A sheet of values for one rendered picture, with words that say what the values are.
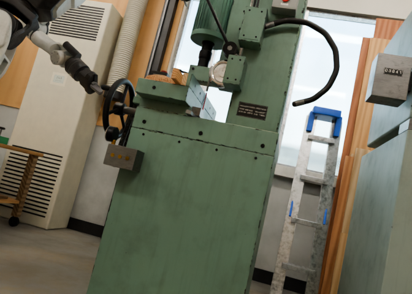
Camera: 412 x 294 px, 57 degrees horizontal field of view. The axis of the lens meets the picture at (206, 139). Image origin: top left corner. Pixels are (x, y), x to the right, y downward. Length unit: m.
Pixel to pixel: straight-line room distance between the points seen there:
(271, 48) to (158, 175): 0.70
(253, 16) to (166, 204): 0.82
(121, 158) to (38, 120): 1.81
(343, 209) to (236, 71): 1.43
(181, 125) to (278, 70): 0.46
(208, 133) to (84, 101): 1.74
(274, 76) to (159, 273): 0.89
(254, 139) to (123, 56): 1.94
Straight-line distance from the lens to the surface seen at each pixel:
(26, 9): 1.67
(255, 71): 1.62
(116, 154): 1.46
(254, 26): 1.61
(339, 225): 2.64
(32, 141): 3.19
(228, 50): 1.60
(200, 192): 1.43
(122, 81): 1.79
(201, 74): 1.73
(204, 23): 1.76
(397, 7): 3.42
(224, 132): 1.44
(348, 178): 2.68
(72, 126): 3.04
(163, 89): 1.48
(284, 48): 1.65
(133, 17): 3.30
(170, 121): 1.50
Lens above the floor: 0.52
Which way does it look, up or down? 8 degrees up
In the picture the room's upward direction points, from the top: 14 degrees clockwise
